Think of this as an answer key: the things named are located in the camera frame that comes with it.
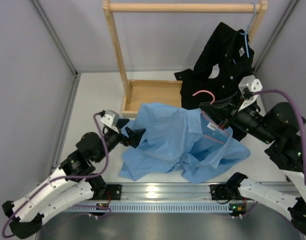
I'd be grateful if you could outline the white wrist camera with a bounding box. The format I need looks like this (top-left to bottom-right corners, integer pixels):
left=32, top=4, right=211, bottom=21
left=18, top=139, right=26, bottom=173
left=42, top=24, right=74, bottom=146
left=238, top=75, right=263, bottom=111
left=99, top=110, right=121, bottom=133

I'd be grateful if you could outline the slotted grey cable duct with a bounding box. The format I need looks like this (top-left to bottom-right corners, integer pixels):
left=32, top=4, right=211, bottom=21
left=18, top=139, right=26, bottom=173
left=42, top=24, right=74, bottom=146
left=67, top=201, right=234, bottom=213

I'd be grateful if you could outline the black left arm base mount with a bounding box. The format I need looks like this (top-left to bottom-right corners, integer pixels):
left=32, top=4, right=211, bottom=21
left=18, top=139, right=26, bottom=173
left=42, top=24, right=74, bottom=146
left=92, top=184, right=122, bottom=201

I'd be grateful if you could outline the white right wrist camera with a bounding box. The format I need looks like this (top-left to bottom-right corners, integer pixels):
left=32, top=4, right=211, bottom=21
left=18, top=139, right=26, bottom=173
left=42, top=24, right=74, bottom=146
left=238, top=75, right=263, bottom=111

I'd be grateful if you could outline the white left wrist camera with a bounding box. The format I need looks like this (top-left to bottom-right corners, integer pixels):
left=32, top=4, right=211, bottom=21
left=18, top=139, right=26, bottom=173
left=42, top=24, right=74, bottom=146
left=99, top=110, right=121, bottom=133

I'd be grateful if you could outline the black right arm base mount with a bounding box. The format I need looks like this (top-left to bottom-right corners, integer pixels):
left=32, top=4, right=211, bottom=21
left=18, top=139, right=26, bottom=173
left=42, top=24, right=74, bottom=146
left=209, top=184, right=243, bottom=204

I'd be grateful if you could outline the blue wire hanger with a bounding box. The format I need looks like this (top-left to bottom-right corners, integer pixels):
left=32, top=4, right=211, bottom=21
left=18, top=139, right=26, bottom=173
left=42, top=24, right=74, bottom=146
left=231, top=2, right=257, bottom=64

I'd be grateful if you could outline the pink wire hanger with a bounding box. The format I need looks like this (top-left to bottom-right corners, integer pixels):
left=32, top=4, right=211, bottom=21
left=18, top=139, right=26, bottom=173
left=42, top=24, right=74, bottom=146
left=192, top=90, right=231, bottom=146

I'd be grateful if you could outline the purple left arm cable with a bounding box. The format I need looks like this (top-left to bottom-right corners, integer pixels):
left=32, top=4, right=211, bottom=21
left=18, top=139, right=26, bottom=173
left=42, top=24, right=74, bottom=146
left=1, top=111, right=113, bottom=238

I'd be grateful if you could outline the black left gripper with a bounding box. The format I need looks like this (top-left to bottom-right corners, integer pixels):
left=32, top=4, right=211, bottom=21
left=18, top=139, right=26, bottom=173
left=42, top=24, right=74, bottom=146
left=94, top=118, right=146, bottom=163

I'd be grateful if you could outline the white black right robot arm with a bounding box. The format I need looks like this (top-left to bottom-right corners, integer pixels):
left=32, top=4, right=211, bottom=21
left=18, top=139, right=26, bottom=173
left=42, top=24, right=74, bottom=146
left=199, top=95, right=306, bottom=236

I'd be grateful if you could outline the light blue shirt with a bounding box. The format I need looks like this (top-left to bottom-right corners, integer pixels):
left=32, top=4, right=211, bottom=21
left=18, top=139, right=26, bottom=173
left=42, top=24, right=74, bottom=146
left=119, top=103, right=251, bottom=184

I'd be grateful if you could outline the black shirt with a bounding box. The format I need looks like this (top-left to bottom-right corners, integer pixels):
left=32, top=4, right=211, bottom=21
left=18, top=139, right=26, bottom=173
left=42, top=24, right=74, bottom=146
left=174, top=22, right=255, bottom=110

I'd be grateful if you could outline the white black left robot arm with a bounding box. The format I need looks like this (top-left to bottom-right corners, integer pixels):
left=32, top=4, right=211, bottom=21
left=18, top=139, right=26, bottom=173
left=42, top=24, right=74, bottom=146
left=2, top=117, right=146, bottom=240

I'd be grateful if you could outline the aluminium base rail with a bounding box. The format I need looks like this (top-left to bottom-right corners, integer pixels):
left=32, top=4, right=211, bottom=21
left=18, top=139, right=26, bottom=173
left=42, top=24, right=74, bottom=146
left=105, top=181, right=301, bottom=201

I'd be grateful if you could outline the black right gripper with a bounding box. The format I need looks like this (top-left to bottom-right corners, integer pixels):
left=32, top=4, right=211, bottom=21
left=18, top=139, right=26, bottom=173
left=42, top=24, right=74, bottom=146
left=199, top=92, right=277, bottom=145

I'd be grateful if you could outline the wooden clothes rack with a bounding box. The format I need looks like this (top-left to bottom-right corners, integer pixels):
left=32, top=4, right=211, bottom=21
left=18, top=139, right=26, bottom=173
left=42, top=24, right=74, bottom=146
left=102, top=0, right=268, bottom=118

